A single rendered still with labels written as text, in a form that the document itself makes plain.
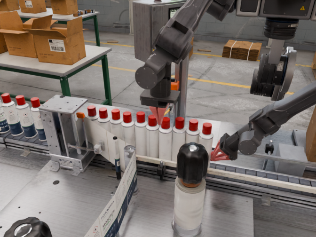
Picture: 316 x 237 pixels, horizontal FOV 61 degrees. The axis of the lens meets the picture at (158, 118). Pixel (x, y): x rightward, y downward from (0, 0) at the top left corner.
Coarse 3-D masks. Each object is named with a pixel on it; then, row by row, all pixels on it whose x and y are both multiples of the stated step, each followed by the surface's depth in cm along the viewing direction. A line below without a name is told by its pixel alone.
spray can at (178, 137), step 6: (180, 120) 97; (174, 126) 101; (180, 126) 98; (174, 132) 99; (180, 132) 99; (174, 138) 101; (180, 138) 100; (174, 144) 102; (180, 144) 101; (174, 150) 103; (174, 156) 105
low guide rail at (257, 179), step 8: (144, 160) 106; (152, 160) 105; (160, 160) 104; (168, 160) 104; (208, 168) 100; (224, 176) 99; (232, 176) 98; (240, 176) 97; (248, 176) 97; (256, 176) 97; (272, 184) 95; (280, 184) 94; (288, 184) 93; (296, 184) 93; (312, 192) 92
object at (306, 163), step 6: (252, 156) 101; (258, 156) 100; (264, 156) 99; (270, 156) 99; (276, 156) 99; (288, 162) 98; (294, 162) 97; (300, 162) 96; (306, 162) 96; (312, 162) 96
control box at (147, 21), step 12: (144, 0) 86; (168, 0) 86; (180, 0) 87; (144, 12) 83; (156, 12) 82; (168, 12) 85; (144, 24) 85; (156, 24) 83; (144, 36) 87; (156, 36) 85; (144, 48) 89; (144, 60) 91
